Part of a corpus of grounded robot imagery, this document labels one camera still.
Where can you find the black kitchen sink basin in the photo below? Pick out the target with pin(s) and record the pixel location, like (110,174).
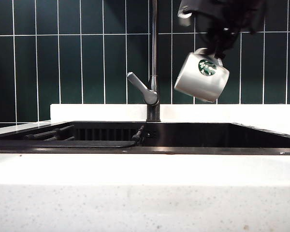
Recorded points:
(207,137)

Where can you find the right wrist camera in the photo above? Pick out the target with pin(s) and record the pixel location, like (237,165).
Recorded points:
(184,17)

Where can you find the white Starbucks logo mug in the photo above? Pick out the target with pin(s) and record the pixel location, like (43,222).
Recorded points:
(200,84)

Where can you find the black sink drying rack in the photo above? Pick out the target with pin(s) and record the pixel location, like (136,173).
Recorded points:
(62,144)

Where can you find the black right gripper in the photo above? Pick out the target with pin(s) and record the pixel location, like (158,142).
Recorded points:
(232,14)

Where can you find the dark metal faucet spout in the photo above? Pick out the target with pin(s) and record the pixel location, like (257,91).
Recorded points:
(155,48)

